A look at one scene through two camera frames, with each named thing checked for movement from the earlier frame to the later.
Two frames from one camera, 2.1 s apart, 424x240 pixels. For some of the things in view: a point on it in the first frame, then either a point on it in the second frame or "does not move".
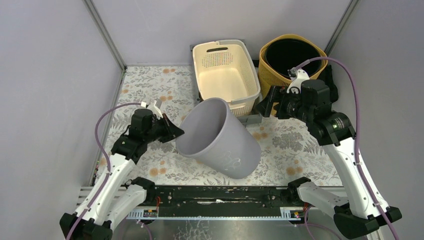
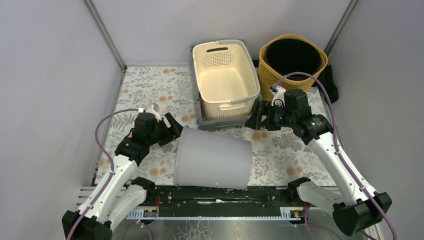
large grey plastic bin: x=215 y=138 → x=205 y=159
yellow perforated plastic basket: x=268 y=78 does not move
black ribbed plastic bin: x=282 y=55 does not move
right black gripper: x=276 y=94 → x=254 y=121
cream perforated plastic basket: x=225 y=69 does not move
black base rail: x=220 y=201 does not move
